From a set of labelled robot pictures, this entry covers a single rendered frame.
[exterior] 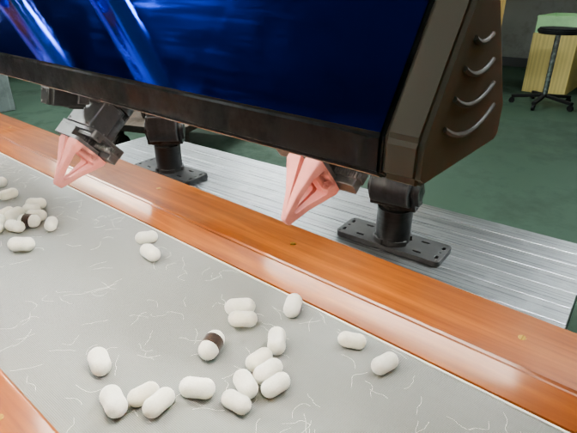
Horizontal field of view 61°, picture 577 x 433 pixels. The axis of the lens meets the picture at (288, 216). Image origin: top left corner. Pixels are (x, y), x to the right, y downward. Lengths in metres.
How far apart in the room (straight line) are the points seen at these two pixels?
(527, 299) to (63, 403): 0.64
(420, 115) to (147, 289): 0.54
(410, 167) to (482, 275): 0.70
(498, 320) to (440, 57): 0.45
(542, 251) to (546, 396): 0.47
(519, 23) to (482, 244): 6.74
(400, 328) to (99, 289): 0.39
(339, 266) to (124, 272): 0.30
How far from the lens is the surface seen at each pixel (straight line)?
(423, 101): 0.17
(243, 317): 0.57
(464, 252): 0.92
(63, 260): 0.77
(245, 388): 0.49
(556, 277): 0.91
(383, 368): 0.52
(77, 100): 0.82
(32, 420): 0.50
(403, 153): 0.17
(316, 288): 0.62
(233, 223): 0.76
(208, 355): 0.53
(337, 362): 0.54
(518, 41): 7.62
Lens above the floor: 1.11
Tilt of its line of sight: 26 degrees down
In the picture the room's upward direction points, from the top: straight up
